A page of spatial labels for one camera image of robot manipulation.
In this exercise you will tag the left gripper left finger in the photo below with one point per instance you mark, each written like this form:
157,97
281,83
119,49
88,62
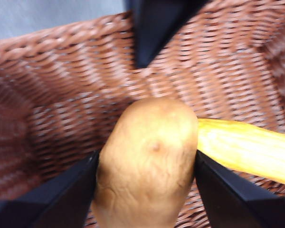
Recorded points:
50,197

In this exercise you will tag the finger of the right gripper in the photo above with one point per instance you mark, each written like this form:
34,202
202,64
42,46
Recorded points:
154,28

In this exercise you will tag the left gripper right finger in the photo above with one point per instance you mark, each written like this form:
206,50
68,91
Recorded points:
240,204

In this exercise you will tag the yellow corn cob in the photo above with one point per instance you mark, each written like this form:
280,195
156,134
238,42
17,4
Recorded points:
247,147

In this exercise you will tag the brown potato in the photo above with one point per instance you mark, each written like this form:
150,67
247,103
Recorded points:
145,166

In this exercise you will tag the brown wicker basket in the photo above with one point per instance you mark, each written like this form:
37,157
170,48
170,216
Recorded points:
73,90

